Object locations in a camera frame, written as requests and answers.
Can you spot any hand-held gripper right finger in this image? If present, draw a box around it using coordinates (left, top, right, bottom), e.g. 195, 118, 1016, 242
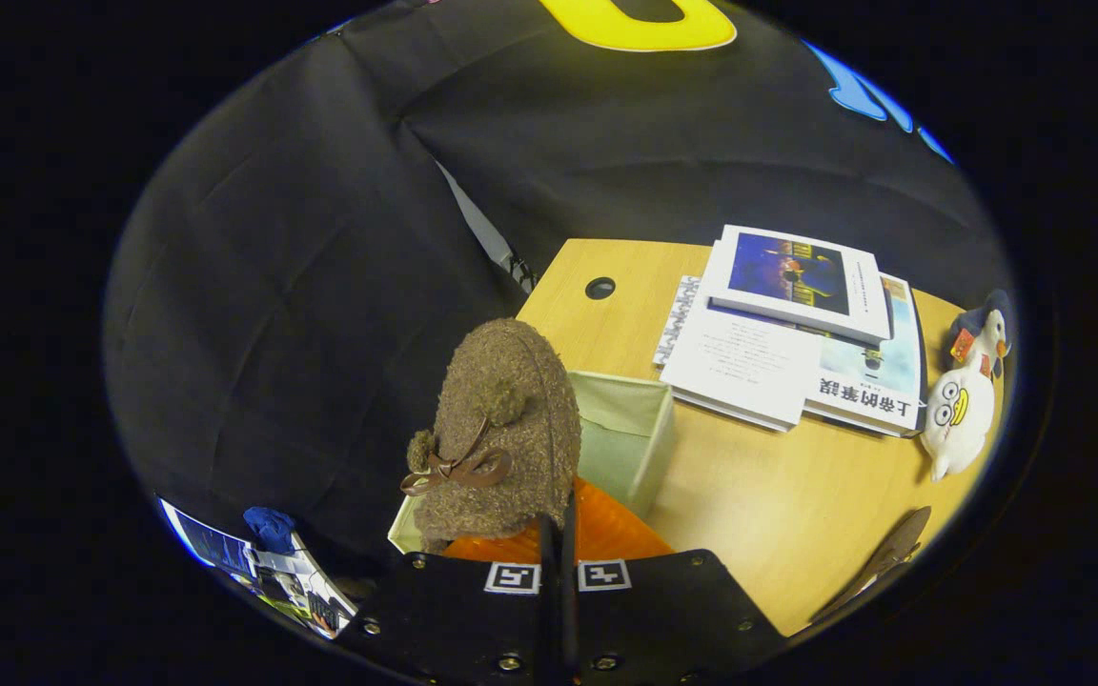
559, 476, 786, 686

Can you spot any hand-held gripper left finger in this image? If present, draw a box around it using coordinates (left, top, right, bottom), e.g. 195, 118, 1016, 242
335, 514, 559, 686

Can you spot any pale green fabric storage box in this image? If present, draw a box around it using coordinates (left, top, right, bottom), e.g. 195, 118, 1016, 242
387, 370, 676, 555

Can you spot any blue crumpled cloth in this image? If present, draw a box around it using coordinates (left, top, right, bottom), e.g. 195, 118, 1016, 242
243, 507, 297, 556

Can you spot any white printed leaflet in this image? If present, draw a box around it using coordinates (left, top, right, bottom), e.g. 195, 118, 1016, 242
653, 275, 704, 368

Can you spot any light blue cover book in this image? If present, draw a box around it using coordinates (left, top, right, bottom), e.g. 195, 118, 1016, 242
802, 273, 926, 439

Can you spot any white duck plush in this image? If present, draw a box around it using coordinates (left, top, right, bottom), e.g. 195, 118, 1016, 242
921, 367, 996, 483

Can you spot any black backdrop cloth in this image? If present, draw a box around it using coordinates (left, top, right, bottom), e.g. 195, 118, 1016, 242
103, 0, 1012, 573

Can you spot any white book blue picture cover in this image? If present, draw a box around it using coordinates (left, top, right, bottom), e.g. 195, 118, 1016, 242
709, 224, 893, 346

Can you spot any dark blue penguin plush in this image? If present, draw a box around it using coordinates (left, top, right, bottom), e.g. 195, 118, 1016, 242
949, 289, 1014, 380

